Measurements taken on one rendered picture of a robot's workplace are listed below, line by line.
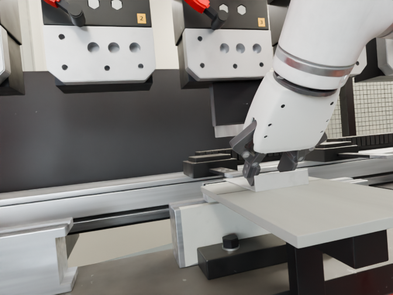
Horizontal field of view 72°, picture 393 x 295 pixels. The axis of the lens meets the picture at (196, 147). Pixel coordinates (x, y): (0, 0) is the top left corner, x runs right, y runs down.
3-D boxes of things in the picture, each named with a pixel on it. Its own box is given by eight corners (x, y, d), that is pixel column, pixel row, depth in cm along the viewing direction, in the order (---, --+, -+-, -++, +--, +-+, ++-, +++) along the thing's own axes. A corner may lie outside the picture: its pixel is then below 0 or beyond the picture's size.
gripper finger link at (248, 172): (257, 139, 39) (246, 171, 43) (236, 140, 38) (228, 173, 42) (266, 154, 37) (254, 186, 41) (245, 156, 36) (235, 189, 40)
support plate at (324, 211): (297, 249, 20) (296, 236, 20) (200, 192, 46) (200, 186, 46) (466, 212, 25) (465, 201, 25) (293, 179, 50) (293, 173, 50)
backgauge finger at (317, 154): (372, 165, 61) (371, 144, 61) (300, 160, 86) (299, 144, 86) (412, 160, 64) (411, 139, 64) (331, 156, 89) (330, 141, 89)
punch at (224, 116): (217, 137, 47) (212, 82, 47) (213, 137, 49) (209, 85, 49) (268, 133, 50) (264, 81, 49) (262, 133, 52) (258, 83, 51)
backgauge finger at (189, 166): (212, 188, 51) (210, 161, 51) (183, 174, 76) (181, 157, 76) (269, 180, 54) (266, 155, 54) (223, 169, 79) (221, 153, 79)
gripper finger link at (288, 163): (307, 134, 41) (292, 165, 46) (289, 136, 40) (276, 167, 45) (319, 148, 39) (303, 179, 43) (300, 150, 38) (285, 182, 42)
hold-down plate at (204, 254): (207, 281, 39) (206, 260, 39) (197, 265, 44) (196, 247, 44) (372, 243, 47) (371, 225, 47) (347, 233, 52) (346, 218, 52)
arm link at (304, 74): (328, 38, 34) (319, 61, 36) (265, 37, 32) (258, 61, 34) (376, 67, 28) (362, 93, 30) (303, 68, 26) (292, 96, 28)
